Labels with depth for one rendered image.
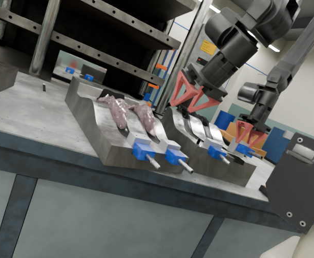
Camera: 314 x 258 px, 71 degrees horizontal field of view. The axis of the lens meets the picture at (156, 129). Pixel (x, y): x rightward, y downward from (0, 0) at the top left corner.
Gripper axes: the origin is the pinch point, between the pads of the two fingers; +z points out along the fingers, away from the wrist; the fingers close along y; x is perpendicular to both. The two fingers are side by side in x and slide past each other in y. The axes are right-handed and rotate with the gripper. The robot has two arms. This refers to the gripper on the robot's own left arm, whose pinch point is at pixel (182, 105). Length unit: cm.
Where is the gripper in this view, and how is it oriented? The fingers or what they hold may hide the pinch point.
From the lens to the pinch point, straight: 54.5
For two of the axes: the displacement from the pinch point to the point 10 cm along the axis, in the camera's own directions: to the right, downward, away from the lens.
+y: -7.1, -1.5, -6.9
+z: -6.1, 6.2, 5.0
